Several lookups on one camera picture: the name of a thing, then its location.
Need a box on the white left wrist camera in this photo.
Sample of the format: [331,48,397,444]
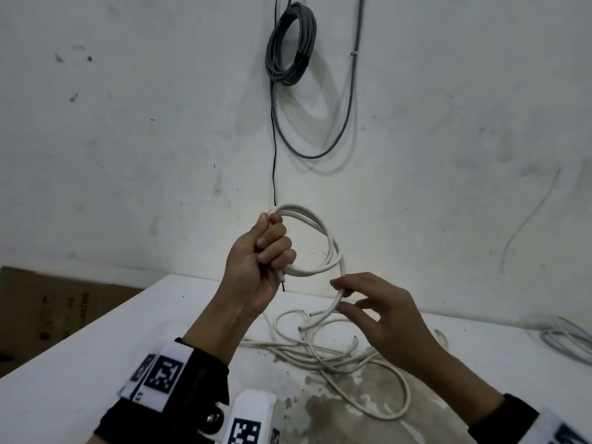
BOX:
[221,388,278,444]

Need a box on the grey coiled wall cable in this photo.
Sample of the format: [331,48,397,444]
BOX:
[265,0,366,160]

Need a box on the tangle of white cables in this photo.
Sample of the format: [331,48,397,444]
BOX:
[240,309,450,421]

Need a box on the black wrist strap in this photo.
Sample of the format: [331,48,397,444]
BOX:
[94,338,231,444]
[467,393,592,444]

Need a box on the person's left hand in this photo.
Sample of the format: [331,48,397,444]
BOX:
[221,212,297,315]

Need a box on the person's right forearm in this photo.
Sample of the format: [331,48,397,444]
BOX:
[406,337,505,429]

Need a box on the thin white cable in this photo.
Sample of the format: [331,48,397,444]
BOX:
[268,203,347,319]

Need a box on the thick white cable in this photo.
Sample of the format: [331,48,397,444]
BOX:
[527,314,592,366]

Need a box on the person's right hand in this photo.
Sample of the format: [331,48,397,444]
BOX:
[329,272,447,375]

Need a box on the person's left forearm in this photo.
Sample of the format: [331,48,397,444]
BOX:
[183,300,269,366]

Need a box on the black right wrist strap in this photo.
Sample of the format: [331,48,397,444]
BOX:
[467,393,592,444]

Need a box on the thin black wall wire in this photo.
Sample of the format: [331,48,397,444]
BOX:
[270,0,287,292]

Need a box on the black left wrist strap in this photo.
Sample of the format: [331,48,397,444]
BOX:
[94,338,231,444]

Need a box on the brown cardboard box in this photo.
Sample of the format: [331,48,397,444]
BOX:
[0,265,144,379]

